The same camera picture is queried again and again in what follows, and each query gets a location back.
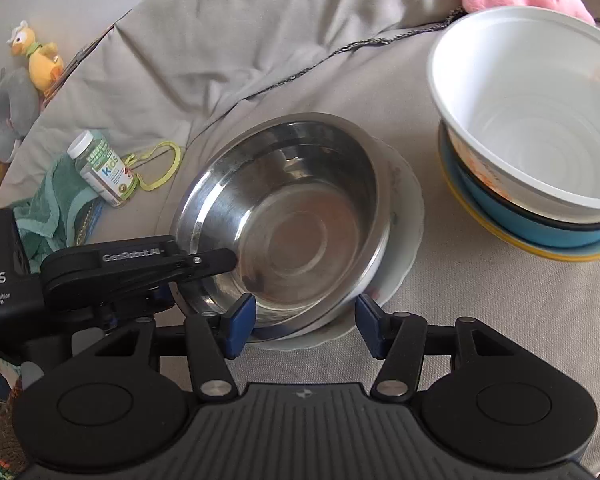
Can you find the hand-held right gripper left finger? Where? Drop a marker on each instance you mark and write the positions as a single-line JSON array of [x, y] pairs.
[[240, 325]]

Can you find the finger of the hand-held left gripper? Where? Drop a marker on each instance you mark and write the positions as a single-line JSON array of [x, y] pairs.
[[210, 262]]

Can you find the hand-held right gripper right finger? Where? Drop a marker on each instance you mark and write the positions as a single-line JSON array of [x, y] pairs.
[[370, 325]]

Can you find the stainless steel bowl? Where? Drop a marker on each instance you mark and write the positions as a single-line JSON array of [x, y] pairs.
[[290, 220]]

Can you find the floral white plate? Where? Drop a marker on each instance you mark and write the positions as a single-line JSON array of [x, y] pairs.
[[402, 210]]

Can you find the blue bowl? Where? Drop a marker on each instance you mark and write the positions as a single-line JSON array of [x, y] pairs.
[[520, 225]]

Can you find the cream bowl with yellow rim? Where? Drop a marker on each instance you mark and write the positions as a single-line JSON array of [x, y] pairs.
[[540, 252]]

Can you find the white plastic bowl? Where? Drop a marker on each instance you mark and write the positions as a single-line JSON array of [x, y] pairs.
[[525, 115]]

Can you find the green cloth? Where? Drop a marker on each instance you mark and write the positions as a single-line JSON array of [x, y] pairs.
[[55, 205]]

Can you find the clear bottle with white cap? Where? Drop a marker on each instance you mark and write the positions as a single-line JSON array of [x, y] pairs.
[[102, 170]]

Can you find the grey plush toy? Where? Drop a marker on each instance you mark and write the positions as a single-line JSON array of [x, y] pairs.
[[10, 110]]

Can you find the thin picture book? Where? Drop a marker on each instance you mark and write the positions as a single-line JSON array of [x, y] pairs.
[[72, 67]]

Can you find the yellow duck plush toy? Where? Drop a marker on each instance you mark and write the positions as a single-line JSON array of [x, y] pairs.
[[37, 57]]

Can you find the grey sofa cover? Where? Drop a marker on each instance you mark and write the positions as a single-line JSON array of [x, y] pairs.
[[280, 60]]

